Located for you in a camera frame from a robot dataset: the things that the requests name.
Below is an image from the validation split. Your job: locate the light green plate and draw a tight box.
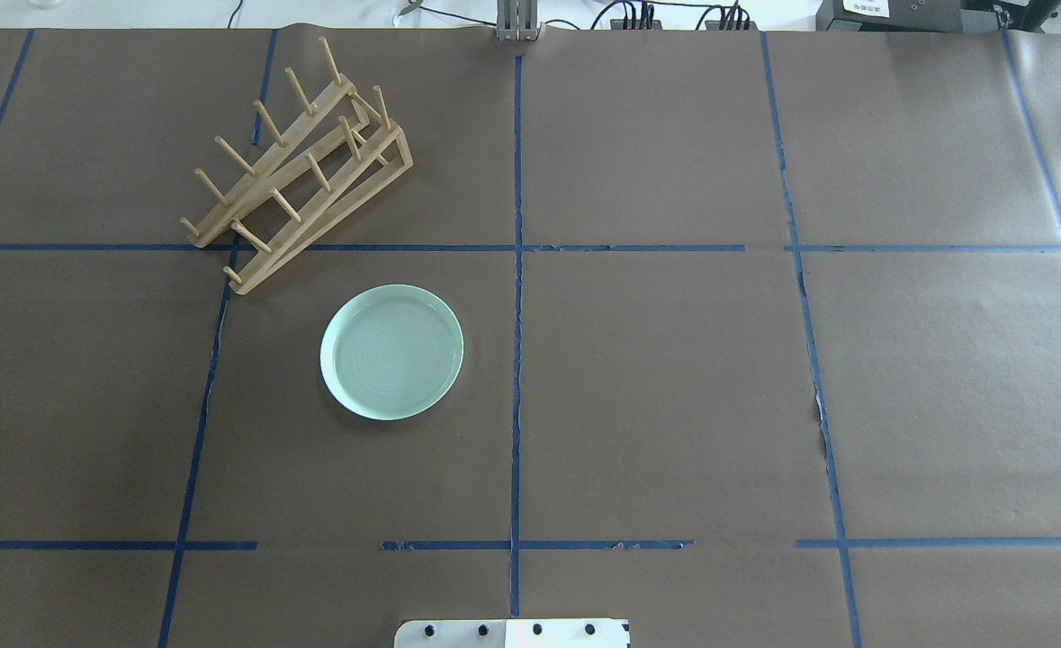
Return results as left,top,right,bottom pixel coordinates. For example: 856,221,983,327
318,284,465,421

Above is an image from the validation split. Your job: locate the wooden plate rack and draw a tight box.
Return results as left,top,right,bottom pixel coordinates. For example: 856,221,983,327
179,36,414,295

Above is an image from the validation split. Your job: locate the black power strip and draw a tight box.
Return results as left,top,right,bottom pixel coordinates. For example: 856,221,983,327
590,1,758,32

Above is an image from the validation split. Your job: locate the black electronics box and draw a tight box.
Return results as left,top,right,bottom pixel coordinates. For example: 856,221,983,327
814,1,1012,33

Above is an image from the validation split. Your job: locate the grey metal post clamp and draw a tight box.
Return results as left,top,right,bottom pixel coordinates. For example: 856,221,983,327
494,0,541,42

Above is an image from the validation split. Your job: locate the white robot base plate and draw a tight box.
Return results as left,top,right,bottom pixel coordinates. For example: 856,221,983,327
393,616,632,647

